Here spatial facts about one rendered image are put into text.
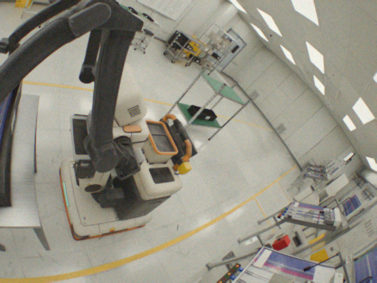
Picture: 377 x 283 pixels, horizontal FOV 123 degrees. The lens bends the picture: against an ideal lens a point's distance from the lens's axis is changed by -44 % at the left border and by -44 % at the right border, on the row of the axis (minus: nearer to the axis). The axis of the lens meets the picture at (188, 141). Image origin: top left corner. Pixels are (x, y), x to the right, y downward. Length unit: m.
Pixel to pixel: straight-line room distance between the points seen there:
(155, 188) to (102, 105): 0.61
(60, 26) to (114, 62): 0.14
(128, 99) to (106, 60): 0.24
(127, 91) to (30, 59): 0.36
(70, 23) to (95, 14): 0.04
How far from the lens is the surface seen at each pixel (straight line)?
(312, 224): 2.30
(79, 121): 0.90
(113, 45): 0.37
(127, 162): 0.59
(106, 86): 0.41
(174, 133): 1.17
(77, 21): 0.31
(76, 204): 1.33
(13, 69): 0.35
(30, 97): 1.11
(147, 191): 0.94
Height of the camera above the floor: 1.51
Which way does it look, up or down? 31 degrees down
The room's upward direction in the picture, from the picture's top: 45 degrees clockwise
